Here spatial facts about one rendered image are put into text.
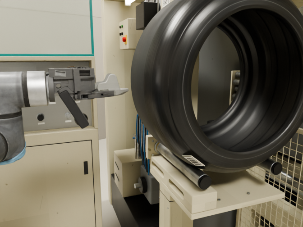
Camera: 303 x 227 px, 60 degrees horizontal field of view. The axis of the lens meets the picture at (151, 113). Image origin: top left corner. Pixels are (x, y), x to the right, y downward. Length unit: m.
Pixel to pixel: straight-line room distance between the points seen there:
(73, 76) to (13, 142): 0.21
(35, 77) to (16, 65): 0.70
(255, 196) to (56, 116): 0.98
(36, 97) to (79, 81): 0.11
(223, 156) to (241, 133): 0.34
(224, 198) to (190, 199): 0.16
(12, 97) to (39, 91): 0.06
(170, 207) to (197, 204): 0.45
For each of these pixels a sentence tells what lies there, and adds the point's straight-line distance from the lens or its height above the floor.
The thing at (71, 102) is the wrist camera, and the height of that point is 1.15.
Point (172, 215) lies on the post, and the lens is 1.31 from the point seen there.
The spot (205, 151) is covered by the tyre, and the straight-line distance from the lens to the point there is 0.77.
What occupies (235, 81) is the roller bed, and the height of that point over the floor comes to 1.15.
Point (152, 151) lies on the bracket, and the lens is 1.10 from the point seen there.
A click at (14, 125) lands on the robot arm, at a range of 0.72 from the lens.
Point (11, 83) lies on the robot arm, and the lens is 0.70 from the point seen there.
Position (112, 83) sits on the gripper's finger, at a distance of 0.73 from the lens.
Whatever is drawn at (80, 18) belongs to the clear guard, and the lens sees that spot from 1.39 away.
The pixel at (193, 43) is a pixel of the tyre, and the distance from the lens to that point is 0.70.
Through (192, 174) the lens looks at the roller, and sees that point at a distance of 0.85.
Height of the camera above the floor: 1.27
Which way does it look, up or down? 12 degrees down
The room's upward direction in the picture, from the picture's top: straight up
